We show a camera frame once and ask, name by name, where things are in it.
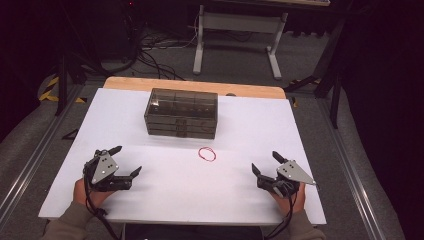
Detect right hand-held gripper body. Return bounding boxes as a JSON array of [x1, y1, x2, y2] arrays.
[[256, 159, 317, 199]]

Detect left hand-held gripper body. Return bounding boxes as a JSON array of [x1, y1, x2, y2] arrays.
[[82, 149, 133, 193]]

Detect red rubber band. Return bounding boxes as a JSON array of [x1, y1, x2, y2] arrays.
[[197, 146, 218, 163]]

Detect smoky transparent drawer box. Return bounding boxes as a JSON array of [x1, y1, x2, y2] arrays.
[[143, 87, 219, 140]]

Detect person's right hand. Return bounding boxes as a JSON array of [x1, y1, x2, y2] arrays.
[[269, 182, 307, 218]]

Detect person's left hand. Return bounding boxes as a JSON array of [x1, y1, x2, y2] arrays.
[[73, 177, 115, 215]]

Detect white board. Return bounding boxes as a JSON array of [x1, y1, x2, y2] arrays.
[[38, 87, 328, 226]]

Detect black metal stand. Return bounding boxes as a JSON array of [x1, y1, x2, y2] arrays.
[[283, 13, 349, 130], [54, 0, 111, 118]]

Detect yellow black hazard tape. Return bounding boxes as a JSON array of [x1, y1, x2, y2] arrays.
[[37, 76, 88, 105]]

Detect wooden table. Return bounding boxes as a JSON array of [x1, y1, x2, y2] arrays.
[[103, 76, 287, 100]]

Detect dark curtain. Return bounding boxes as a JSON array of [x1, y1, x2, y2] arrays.
[[341, 0, 424, 240], [0, 0, 66, 143]]

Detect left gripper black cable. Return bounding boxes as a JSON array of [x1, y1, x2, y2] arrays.
[[83, 164, 122, 240]]

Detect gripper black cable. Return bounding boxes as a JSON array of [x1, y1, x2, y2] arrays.
[[83, 164, 122, 240], [264, 191, 300, 240]]

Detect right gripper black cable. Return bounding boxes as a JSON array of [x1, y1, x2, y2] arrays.
[[264, 191, 300, 240]]

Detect metal floor rail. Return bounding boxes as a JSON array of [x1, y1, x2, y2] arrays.
[[315, 97, 388, 240], [0, 83, 86, 223]]

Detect black floor cables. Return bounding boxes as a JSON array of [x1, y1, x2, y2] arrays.
[[128, 28, 199, 82]]

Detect white desk frame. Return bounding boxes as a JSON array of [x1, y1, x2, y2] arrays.
[[192, 4, 290, 81]]

